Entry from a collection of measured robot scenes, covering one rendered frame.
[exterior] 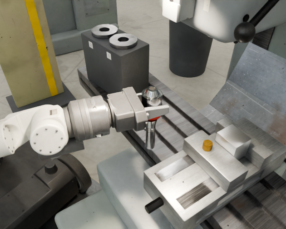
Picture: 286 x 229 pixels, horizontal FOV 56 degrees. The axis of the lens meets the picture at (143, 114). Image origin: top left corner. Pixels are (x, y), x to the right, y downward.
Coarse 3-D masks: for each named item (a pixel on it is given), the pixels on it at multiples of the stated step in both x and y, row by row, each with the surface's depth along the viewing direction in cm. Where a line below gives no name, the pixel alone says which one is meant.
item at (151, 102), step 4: (160, 92) 60; (144, 96) 59; (160, 96) 59; (144, 100) 59; (148, 100) 58; (152, 100) 58; (156, 100) 58; (160, 100) 59; (144, 104) 60; (148, 104) 59; (152, 104) 59; (156, 104) 59; (160, 104) 60
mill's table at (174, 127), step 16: (80, 80) 112; (176, 96) 96; (176, 112) 90; (192, 112) 90; (160, 128) 84; (176, 128) 85; (192, 128) 84; (208, 128) 84; (144, 144) 80; (160, 144) 79; (176, 144) 79; (160, 160) 75; (272, 176) 70; (256, 192) 67; (272, 192) 68; (224, 208) 64; (240, 208) 64; (256, 208) 64; (272, 208) 64; (208, 224) 65; (224, 224) 61; (240, 224) 61; (256, 224) 61; (272, 224) 61
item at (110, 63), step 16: (96, 32) 89; (112, 32) 89; (96, 48) 89; (112, 48) 84; (128, 48) 83; (144, 48) 86; (96, 64) 94; (112, 64) 86; (128, 64) 84; (144, 64) 89; (96, 80) 100; (112, 80) 91; (128, 80) 88; (144, 80) 94
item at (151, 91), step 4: (148, 88) 59; (152, 88) 59; (156, 88) 59; (144, 92) 60; (148, 92) 58; (152, 92) 58; (156, 92) 59; (148, 96) 59; (152, 96) 58; (156, 96) 59
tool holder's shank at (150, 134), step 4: (148, 120) 64; (152, 120) 64; (156, 120) 64; (148, 124) 64; (152, 124) 64; (148, 128) 66; (152, 128) 65; (148, 132) 66; (152, 132) 66; (148, 136) 67; (152, 136) 67; (148, 140) 68; (152, 140) 68; (148, 144) 69; (152, 144) 69; (148, 148) 70; (152, 148) 70
